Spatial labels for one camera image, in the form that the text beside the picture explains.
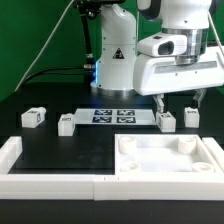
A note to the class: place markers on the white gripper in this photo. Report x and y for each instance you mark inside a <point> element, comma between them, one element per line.
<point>156,76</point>

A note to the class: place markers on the white square tabletop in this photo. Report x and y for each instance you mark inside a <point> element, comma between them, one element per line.
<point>138,154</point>

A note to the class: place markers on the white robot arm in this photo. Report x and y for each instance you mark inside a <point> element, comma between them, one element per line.
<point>175,59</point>

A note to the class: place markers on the white marker sheet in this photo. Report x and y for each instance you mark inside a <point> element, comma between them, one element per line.
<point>115,116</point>

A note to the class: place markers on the white U-shaped fence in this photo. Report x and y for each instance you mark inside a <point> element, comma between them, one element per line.
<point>154,186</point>

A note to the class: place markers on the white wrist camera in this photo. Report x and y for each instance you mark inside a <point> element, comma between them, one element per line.
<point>162,44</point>

